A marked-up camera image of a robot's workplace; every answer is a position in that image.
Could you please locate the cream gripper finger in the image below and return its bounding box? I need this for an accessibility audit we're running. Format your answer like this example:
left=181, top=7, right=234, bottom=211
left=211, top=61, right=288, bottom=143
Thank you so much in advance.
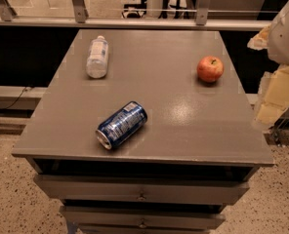
left=247, top=25, right=270, bottom=51
left=254, top=64, right=289, bottom=125

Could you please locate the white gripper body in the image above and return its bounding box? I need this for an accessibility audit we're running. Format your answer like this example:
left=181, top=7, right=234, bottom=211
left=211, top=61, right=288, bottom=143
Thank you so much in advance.
left=268, top=1, right=289, bottom=65

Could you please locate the red apple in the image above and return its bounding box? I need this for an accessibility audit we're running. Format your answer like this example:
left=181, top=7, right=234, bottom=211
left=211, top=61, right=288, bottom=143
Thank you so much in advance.
left=196, top=56, right=225, bottom=83

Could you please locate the blue pepsi can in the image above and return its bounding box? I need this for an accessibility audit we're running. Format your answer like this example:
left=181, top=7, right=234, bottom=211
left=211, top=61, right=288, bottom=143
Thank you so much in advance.
left=96, top=101, right=147, bottom=150

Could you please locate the metal railing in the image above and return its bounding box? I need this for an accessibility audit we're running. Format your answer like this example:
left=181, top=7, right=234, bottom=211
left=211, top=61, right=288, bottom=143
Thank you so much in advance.
left=0, top=0, right=268, bottom=31

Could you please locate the grey drawer cabinet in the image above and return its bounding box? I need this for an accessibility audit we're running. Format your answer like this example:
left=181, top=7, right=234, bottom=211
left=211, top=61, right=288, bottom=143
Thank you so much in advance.
left=13, top=29, right=273, bottom=234

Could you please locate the black office chair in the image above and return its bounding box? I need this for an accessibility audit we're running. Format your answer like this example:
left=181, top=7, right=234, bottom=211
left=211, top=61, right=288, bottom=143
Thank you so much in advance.
left=122, top=0, right=147, bottom=19

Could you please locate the clear plastic water bottle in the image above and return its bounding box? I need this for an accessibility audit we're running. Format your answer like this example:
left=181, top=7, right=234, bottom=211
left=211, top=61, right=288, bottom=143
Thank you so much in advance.
left=86, top=35, right=108, bottom=79

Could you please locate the top grey drawer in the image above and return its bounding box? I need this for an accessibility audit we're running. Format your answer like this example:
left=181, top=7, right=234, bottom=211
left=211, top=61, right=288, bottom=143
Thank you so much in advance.
left=34, top=175, right=249, bottom=205

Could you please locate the grey drawer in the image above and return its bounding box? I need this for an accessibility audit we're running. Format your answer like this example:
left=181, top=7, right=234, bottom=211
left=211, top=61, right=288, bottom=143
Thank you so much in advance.
left=60, top=207, right=225, bottom=229
left=34, top=175, right=249, bottom=205

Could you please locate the lower grey drawer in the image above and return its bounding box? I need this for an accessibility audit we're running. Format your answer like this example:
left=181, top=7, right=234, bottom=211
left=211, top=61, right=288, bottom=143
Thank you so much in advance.
left=60, top=207, right=225, bottom=229

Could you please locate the black floor cable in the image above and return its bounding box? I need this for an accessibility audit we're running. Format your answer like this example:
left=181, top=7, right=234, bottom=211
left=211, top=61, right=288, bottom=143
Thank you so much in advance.
left=0, top=86, right=33, bottom=111

